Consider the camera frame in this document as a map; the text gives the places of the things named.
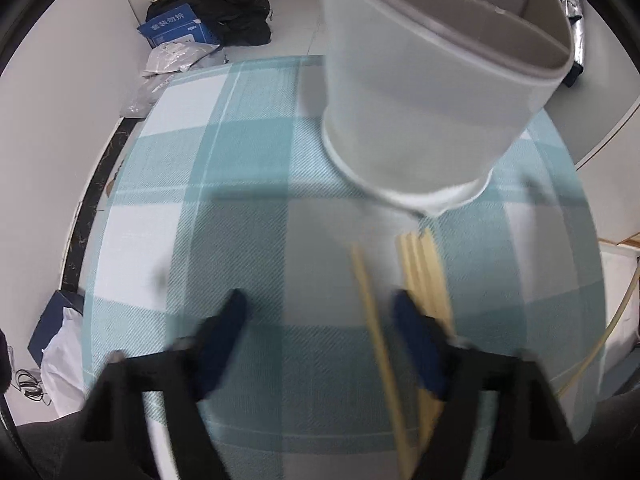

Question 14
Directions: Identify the white utensil holder cup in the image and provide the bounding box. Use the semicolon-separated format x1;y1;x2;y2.
320;0;574;217

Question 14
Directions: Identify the silver folded umbrella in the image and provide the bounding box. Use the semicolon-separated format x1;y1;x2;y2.
561;0;585;88

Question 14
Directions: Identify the grey plastic parcel bag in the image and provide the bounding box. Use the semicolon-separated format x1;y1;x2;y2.
119;41;227;119

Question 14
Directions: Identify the blue cardboard box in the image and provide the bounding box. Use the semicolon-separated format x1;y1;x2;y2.
138;3;220;48

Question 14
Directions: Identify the white bag in blue box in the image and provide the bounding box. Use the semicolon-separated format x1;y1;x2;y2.
27;290;85;417

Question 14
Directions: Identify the teal plaid table cloth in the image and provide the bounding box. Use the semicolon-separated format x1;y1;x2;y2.
82;56;605;479

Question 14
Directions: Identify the black bag on floor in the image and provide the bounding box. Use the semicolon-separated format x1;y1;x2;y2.
145;0;271;47

